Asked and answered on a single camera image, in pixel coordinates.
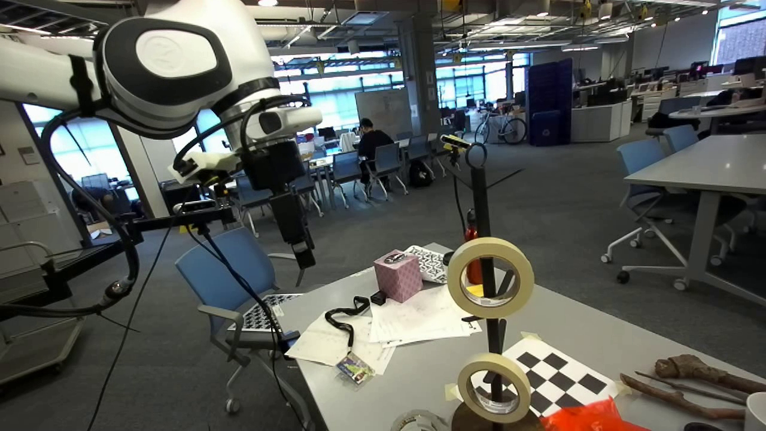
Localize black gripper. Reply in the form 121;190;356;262
242;141;318;271

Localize cream masking tape roll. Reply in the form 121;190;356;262
453;351;537;427
443;235;540;320

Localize blue office chair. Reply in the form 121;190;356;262
174;228;313;417
330;151;372;210
297;169;329;218
368;141;413;198
660;121;705;157

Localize white keyboard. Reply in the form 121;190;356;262
231;290;303;337

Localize white drawing paper sheet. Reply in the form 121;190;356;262
285;308;356;372

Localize pink tissue box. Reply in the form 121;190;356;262
372;246;427;306

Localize white instruction paper sheet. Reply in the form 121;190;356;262
350;314;401;378

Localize plastic ID card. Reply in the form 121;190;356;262
334;350;379;387

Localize AprilTag printed sheet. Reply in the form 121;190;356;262
402;242;457;287

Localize seated person black shirt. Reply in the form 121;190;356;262
355;118;398;186

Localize white printed paper sheet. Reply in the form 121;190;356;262
367;282;486;348

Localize white whiteboard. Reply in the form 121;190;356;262
355;87;415;141

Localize black peg stand wooden base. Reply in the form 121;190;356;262
446;141;549;431

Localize bicycle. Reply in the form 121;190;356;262
477;103;530;149

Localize black white checkerboard sheet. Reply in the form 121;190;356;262
470;333;625;422

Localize blue partition panel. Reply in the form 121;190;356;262
525;56;575;149

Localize white cabinet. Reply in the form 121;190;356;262
569;99;634;145

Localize orange plastic bag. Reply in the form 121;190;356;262
540;394;652;431

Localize blue chair white legs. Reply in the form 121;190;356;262
601;136;693;285

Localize brown wooden stick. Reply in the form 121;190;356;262
620;368;749;424

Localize gnarled brown wood root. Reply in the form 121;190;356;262
654;351;766;394

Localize large grey table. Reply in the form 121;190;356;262
623;129;766;308

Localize plain white mug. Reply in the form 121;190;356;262
743;390;766;431

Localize thin black cable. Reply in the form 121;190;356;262
84;228;174;431
195;224;313;428

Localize black lanyard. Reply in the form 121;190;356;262
323;294;374;350

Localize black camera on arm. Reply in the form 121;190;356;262
170;198;240;233

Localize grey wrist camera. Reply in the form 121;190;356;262
173;149;242;184

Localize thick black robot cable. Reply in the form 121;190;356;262
0;93;309;320

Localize grey duct tape roll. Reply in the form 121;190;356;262
391;408;453;431

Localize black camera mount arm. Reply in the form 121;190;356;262
38;208;238;302

